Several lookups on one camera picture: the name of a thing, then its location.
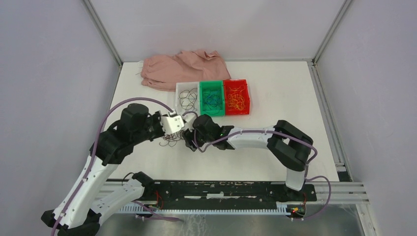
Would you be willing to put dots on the red plastic bin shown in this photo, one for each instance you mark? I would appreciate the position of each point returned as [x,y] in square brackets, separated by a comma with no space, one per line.
[237,99]

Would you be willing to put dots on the pink crumpled cloth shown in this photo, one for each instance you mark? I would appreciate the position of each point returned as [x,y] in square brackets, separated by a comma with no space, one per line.
[163,72]

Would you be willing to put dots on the green plastic bin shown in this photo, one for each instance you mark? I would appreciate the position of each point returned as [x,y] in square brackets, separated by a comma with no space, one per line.
[212,99]

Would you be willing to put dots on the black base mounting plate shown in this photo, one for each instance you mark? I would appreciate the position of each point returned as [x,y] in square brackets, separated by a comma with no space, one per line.
[223,195]

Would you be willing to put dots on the white plastic bin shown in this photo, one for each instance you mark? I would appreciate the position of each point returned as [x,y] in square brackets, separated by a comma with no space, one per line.
[187,97]

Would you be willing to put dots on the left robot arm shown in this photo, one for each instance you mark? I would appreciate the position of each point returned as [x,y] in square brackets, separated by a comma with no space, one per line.
[80,213]

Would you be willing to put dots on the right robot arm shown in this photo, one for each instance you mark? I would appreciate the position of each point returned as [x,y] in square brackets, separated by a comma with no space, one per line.
[290,146]

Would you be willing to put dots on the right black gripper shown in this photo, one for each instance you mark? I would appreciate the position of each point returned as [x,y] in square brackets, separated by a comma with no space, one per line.
[189,136]

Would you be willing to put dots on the white slotted cable duct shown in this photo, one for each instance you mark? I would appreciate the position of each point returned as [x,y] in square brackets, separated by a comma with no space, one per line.
[278,210]

